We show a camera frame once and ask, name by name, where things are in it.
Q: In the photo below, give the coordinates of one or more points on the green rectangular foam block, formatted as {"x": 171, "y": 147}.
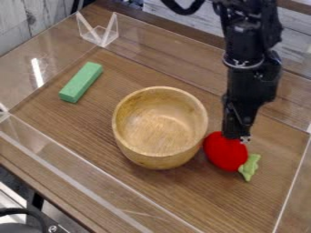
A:
{"x": 81, "y": 82}

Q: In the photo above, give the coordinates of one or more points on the clear acrylic tray walls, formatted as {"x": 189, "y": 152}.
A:
{"x": 58, "y": 144}

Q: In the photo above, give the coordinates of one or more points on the red plush radish toy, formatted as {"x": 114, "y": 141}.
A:
{"x": 229, "y": 155}

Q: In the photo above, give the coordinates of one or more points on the light wooden bowl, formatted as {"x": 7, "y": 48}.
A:
{"x": 159, "y": 124}

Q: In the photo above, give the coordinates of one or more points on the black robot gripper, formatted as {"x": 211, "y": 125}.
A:
{"x": 251, "y": 88}

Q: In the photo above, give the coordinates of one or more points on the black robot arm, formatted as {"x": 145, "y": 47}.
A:
{"x": 251, "y": 31}

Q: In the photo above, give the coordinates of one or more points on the black table leg bracket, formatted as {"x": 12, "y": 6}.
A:
{"x": 39, "y": 218}

